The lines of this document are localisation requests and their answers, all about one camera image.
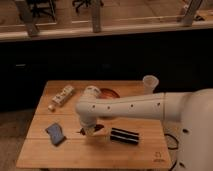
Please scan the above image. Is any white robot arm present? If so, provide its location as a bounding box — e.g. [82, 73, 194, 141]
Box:
[75, 86, 213, 171]

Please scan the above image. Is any wooden railing post middle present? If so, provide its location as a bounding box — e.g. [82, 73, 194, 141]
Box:
[91, 0, 101, 33]

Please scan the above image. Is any black office chair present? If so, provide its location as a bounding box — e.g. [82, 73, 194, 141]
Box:
[27, 0, 56, 20]
[72, 0, 104, 13]

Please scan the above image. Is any black power cable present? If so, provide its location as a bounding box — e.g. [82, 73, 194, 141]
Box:
[163, 133, 184, 171]

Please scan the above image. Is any wooden railing post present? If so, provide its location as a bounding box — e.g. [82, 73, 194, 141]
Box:
[91, 0, 101, 33]
[15, 0, 39, 37]
[181, 0, 203, 27]

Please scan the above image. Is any black striped rectangular box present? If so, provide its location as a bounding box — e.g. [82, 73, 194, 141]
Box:
[110, 128, 140, 145]

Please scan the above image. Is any wooden railing post right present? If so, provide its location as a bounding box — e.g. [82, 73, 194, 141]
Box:
[181, 0, 203, 27]

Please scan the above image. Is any wooden railing post left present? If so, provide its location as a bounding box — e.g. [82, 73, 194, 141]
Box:
[15, 0, 39, 37]

